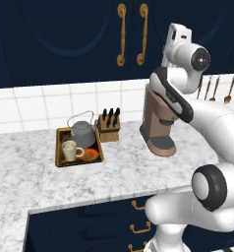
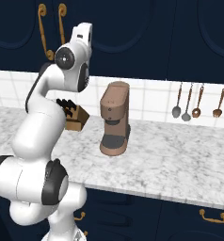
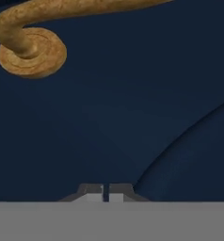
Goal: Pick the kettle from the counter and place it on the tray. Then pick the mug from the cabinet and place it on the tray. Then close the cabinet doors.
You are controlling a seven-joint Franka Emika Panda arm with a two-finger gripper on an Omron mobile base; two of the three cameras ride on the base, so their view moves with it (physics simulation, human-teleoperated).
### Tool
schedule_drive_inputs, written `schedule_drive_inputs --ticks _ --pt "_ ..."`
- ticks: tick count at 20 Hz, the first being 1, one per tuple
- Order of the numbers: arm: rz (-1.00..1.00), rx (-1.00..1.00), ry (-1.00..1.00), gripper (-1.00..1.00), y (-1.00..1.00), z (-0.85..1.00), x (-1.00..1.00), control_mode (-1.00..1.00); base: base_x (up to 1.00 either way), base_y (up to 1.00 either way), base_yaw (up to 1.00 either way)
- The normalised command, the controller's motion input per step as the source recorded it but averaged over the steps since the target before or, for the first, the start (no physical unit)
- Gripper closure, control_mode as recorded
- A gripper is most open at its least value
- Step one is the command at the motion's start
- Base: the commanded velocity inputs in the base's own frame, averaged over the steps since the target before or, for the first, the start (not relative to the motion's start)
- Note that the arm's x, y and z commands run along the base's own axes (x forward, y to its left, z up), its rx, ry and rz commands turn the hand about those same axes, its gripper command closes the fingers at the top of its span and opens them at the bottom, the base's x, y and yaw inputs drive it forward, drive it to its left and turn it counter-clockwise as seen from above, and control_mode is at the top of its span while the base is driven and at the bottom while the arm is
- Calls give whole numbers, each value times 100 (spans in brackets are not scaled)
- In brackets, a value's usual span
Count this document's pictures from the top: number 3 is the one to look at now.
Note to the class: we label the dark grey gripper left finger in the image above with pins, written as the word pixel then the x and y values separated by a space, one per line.
pixel 87 192

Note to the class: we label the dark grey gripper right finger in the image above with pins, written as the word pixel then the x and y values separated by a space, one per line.
pixel 120 191

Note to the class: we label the dark blue cabinet door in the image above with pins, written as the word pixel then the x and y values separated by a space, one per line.
pixel 110 103

